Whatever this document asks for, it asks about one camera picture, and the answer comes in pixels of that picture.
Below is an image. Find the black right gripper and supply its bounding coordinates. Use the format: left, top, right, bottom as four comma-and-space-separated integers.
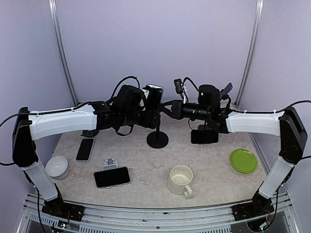
157, 99, 210, 121

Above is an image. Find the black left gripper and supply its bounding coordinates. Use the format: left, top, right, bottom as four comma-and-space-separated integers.
120, 108, 161, 129

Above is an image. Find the black round-base phone stand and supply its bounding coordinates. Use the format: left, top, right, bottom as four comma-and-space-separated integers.
146, 111, 169, 149

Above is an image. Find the phone with purple edge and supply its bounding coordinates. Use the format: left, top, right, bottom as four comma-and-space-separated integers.
190, 130, 219, 144

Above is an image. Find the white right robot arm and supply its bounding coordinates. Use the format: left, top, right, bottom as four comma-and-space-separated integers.
159, 83, 308, 216

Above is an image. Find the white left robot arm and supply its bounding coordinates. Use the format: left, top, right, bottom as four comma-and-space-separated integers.
12, 84, 163, 216

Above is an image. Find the small dark folding stand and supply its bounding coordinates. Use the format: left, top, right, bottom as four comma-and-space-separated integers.
81, 130, 99, 137

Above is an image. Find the silver folding phone stand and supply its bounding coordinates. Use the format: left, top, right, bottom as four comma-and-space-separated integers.
102, 158, 123, 189

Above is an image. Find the white ribbed mug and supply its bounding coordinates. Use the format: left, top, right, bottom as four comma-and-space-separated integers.
167, 165, 193, 199

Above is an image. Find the white ceramic bowl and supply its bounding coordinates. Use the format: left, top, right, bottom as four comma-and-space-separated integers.
45, 156, 69, 180

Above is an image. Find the green plate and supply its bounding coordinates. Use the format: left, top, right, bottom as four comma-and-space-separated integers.
229, 149, 258, 174

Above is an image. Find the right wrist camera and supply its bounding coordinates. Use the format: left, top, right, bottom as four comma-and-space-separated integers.
173, 79, 183, 94

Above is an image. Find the blue-edged phone on mount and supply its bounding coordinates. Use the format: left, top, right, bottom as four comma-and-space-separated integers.
220, 82, 233, 100

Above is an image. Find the right aluminium frame post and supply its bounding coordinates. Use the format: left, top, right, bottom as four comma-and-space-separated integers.
235, 0, 264, 108

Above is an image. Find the aluminium frame post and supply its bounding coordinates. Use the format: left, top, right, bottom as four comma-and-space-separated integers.
48, 0, 79, 106
235, 0, 264, 108

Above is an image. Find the front aluminium rail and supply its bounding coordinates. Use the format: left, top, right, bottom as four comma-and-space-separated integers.
17, 193, 299, 233

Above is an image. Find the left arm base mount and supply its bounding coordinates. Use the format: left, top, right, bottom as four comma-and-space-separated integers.
42, 202, 85, 222

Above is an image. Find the left aluminium frame post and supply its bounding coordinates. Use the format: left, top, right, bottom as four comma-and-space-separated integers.
48, 0, 79, 106

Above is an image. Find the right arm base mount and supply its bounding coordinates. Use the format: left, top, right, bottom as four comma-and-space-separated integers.
231, 201, 275, 221

